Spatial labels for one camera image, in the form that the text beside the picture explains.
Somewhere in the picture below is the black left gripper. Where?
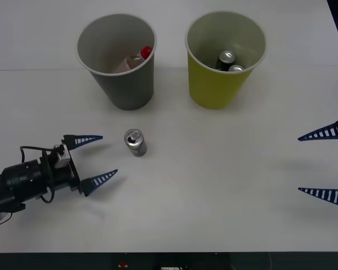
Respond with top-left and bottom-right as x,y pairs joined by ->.
39,134 -> 119,197

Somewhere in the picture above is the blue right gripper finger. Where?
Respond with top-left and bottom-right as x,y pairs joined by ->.
297,116 -> 338,142
297,187 -> 338,210

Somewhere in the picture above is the grey drink can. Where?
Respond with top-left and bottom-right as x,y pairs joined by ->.
123,129 -> 148,158

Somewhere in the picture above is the grey plastic waste bin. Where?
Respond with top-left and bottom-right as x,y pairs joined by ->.
75,13 -> 158,111

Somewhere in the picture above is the clear bottle with red cap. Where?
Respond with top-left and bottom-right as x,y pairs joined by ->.
112,46 -> 154,74

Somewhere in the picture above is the yellow-green plastic waste bin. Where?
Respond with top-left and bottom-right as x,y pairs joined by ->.
185,10 -> 268,110

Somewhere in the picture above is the pale grey left wrist camera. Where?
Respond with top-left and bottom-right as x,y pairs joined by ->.
53,143 -> 72,169

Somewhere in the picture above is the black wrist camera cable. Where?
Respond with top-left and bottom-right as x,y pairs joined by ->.
19,145 -> 59,204

